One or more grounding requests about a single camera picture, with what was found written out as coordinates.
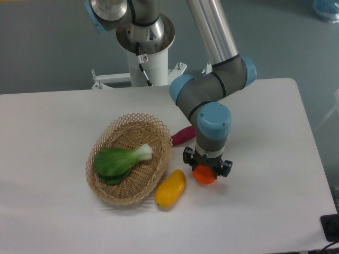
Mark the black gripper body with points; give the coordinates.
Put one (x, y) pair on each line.
(213, 163)

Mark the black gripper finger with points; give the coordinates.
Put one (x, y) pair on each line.
(189, 157)
(223, 168)

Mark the orange fruit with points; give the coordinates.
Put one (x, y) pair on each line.
(203, 175)

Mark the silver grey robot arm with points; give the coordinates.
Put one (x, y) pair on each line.
(145, 34)

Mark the purple sweet potato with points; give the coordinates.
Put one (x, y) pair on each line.
(183, 136)

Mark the yellow mango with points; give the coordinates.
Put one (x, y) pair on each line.
(171, 189)

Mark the woven wicker basket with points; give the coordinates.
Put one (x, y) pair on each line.
(130, 132)

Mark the green bok choy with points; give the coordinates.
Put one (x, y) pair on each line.
(113, 165)

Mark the black device at table edge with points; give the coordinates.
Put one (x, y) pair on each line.
(330, 227)

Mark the blue object in background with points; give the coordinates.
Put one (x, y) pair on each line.
(326, 10)

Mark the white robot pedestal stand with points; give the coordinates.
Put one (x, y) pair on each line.
(144, 70)

